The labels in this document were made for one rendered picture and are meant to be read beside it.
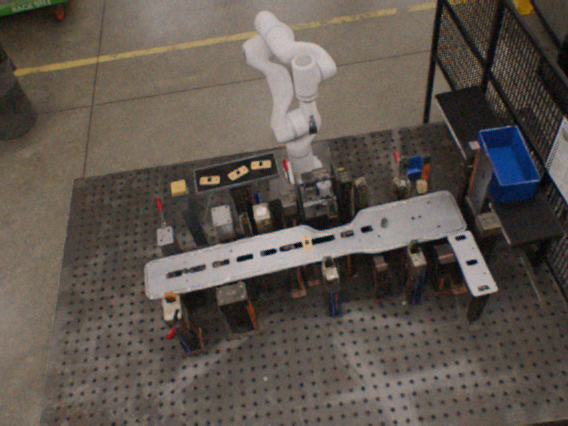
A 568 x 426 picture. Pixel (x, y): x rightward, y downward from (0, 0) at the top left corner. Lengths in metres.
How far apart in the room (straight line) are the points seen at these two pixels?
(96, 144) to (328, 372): 2.76
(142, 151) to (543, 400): 3.09
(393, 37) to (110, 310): 3.17
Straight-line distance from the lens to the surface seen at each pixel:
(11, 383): 3.82
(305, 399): 2.53
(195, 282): 2.48
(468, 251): 2.49
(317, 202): 2.57
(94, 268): 3.05
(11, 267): 4.22
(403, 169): 2.51
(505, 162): 2.75
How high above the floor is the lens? 3.11
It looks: 54 degrees down
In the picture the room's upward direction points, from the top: 12 degrees counter-clockwise
